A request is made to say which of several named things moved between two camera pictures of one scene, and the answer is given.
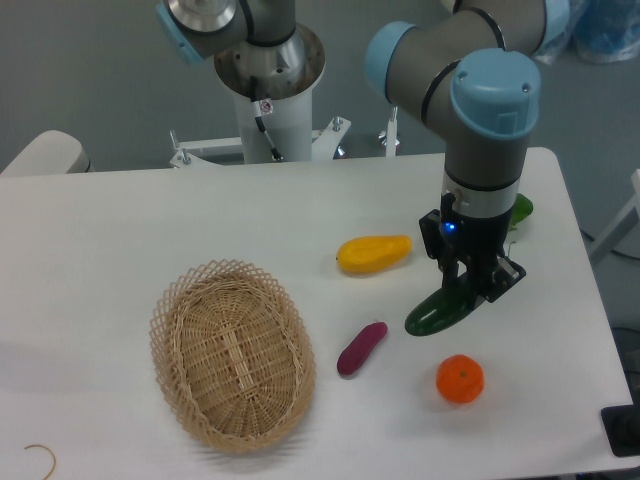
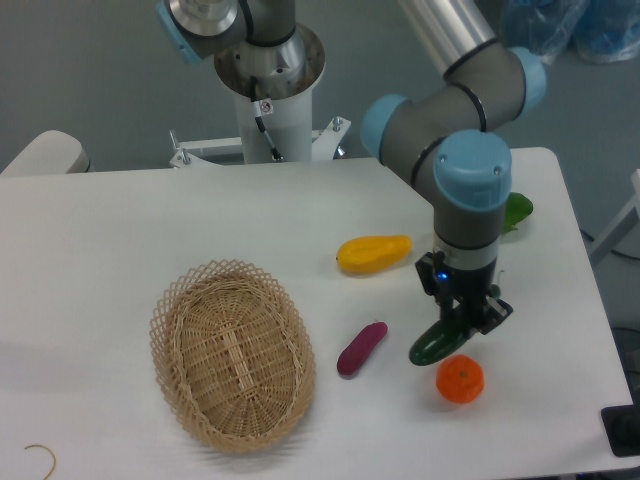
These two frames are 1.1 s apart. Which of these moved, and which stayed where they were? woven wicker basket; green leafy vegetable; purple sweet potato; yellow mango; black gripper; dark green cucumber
Moved: black gripper; dark green cucumber
Stayed: green leafy vegetable; yellow mango; purple sweet potato; woven wicker basket
